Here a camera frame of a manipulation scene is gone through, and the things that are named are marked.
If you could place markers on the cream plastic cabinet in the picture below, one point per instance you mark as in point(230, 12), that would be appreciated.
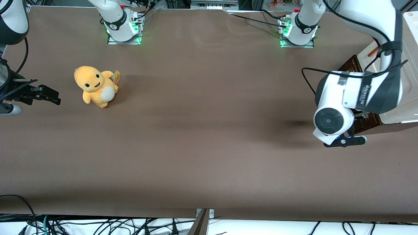
point(411, 65)

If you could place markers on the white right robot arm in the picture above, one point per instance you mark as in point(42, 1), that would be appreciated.
point(112, 13)

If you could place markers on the grey power strip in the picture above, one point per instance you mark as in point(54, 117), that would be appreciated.
point(212, 5)

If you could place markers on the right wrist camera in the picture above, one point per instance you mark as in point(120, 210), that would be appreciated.
point(9, 109)

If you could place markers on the yellow plush toy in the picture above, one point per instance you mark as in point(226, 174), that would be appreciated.
point(94, 86)

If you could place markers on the brown table mat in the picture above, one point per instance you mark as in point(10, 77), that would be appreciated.
point(209, 130)

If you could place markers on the dark mounting post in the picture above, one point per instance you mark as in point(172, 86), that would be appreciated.
point(200, 225)

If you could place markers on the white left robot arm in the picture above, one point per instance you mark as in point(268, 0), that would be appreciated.
point(365, 19)

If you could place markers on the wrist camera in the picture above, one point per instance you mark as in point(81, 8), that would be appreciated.
point(9, 109)
point(346, 141)

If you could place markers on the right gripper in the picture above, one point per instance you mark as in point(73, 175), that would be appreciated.
point(17, 89)

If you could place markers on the small orange figurine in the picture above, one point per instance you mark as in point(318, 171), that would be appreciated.
point(273, 4)

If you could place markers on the dark wooden cabinet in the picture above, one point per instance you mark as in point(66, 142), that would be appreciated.
point(369, 127)

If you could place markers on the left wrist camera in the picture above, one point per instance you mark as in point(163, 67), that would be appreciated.
point(346, 141)

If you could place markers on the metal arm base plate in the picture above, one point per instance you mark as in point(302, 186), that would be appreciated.
point(297, 45)
point(124, 42)

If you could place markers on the grey metal bracket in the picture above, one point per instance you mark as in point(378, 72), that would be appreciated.
point(211, 213)

